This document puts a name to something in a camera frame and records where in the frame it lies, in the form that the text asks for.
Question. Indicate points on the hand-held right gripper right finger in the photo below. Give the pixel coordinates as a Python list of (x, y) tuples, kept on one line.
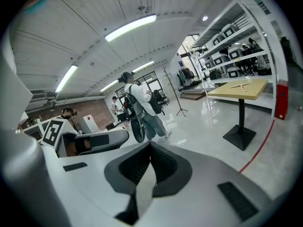
[(203, 197)]

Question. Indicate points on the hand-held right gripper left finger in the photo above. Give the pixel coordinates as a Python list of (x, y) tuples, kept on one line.
[(90, 185)]

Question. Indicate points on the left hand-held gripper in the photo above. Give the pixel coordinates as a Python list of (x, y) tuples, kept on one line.
[(53, 131)]

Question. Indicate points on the wooden squeegee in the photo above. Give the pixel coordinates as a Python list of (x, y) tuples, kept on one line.
[(241, 86)]

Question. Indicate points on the white cabinet with red mark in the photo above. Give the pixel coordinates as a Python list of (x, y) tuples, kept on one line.
[(90, 124)]

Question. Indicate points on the grey backpack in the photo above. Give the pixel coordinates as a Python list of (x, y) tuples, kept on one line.
[(135, 105)]

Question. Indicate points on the black backpack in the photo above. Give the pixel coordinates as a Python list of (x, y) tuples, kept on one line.
[(156, 104)]

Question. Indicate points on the long ceiling light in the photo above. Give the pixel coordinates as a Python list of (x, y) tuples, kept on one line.
[(66, 78), (142, 66), (109, 85), (130, 27)]

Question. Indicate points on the black office chair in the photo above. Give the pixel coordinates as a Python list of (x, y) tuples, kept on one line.
[(163, 98)]

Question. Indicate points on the wooden coat stand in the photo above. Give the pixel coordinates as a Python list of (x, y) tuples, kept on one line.
[(177, 96)]

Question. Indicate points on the low wooden platform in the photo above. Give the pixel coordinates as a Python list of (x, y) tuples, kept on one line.
[(193, 94)]

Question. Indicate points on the clothes rack with garments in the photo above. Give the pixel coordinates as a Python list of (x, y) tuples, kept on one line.
[(185, 75)]

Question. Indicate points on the black bag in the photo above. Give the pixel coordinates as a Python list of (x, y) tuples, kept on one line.
[(215, 75)]

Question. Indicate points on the row of white cases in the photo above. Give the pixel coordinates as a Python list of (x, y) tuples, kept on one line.
[(233, 53)]

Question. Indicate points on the round ceiling downlight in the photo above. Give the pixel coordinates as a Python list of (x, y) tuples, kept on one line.
[(205, 18)]

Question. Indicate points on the pile of black equipment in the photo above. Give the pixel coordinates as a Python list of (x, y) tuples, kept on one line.
[(254, 51)]

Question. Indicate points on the white metal shelving unit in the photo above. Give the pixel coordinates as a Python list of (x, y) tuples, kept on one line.
[(262, 32)]

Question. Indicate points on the ceiling air vent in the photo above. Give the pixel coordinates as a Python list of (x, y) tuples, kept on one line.
[(264, 7)]

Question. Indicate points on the yellow pedestal table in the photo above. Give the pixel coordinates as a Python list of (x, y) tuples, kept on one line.
[(248, 92)]

